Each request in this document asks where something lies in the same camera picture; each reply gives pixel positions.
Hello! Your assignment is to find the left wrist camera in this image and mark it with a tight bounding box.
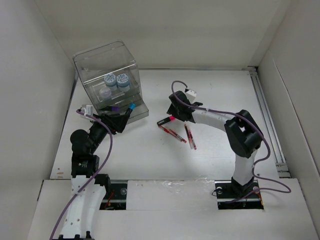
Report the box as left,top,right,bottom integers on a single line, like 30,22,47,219
79,104,95,118

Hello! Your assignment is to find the blue jar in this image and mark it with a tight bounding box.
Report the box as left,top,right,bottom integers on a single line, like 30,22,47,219
116,73,130,92
103,73,118,92

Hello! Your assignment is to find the blue cap highlighter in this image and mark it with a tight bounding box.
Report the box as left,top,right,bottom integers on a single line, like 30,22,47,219
124,103,136,116

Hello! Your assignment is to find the pink cap highlighter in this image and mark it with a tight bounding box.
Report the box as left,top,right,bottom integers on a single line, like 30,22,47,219
156,116,176,126

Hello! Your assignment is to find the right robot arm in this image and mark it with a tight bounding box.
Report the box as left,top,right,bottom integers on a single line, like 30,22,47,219
167,90,263,197

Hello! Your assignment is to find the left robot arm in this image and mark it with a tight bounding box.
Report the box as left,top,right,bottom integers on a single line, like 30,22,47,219
58,108,132,240

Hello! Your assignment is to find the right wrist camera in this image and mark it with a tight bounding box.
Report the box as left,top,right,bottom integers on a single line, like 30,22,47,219
184,88,197,103

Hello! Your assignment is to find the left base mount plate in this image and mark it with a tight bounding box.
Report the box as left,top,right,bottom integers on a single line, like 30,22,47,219
99,180,128,211

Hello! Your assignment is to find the purple cap highlighter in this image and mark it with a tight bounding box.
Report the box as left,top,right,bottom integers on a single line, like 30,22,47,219
99,106,120,112

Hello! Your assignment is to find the blue jar back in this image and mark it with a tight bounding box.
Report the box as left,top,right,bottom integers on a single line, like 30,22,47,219
103,73,118,92

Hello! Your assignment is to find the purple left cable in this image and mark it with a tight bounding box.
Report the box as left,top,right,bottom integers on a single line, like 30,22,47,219
49,108,114,240

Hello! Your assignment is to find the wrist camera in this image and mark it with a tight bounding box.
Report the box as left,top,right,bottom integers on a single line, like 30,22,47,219
79,104,95,118
184,88,197,103

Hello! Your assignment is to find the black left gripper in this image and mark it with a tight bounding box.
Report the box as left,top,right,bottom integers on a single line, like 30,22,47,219
88,112,129,153

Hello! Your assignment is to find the aluminium rail right side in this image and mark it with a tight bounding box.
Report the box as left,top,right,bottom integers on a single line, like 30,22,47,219
248,67,291,179

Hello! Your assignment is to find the blue jar front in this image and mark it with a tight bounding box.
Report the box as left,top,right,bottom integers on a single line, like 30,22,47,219
116,73,130,92

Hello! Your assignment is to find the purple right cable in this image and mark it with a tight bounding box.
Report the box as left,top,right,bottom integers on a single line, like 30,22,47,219
171,80,292,204

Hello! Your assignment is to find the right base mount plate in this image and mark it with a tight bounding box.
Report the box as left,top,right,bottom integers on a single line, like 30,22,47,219
211,180,264,210

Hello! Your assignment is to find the red pen with clip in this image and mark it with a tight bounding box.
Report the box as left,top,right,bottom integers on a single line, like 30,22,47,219
187,126,197,150

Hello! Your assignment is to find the base mount plate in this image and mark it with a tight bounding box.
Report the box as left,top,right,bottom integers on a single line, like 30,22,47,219
211,180,264,210
99,180,128,211

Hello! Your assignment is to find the purple cable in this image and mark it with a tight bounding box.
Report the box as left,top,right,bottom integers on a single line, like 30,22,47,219
171,80,292,204
49,108,114,240

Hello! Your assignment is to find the dark red gel pen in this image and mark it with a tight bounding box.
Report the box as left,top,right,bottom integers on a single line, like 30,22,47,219
184,124,194,149

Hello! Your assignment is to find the clear plastic organizer box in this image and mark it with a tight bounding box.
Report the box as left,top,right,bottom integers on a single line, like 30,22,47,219
72,40,149,123

